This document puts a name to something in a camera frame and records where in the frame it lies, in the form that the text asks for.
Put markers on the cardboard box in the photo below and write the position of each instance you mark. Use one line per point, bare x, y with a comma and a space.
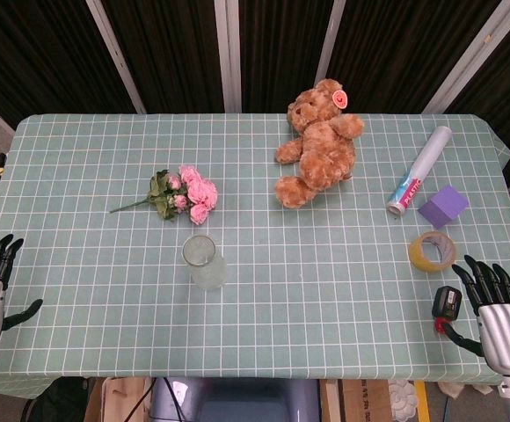
365, 400

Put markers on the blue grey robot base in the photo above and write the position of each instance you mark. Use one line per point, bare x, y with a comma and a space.
233, 399

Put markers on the plastic wrap roll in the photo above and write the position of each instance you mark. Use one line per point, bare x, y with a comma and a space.
420, 171

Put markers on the brown teddy bear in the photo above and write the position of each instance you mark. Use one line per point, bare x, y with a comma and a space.
318, 145

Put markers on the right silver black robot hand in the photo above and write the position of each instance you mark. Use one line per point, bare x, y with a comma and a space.
501, 329

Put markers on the purple cube block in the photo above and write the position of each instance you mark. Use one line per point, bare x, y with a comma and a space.
443, 206

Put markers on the clear glass cup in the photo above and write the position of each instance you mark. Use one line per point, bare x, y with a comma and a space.
204, 263

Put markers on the green checkered tablecloth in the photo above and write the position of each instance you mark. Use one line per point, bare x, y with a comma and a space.
255, 246

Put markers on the yellow tape roll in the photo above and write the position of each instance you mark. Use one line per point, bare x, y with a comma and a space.
432, 252

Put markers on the pink rose bouquet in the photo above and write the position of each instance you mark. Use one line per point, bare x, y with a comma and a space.
187, 193

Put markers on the wooden board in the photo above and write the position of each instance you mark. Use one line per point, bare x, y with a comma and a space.
116, 397

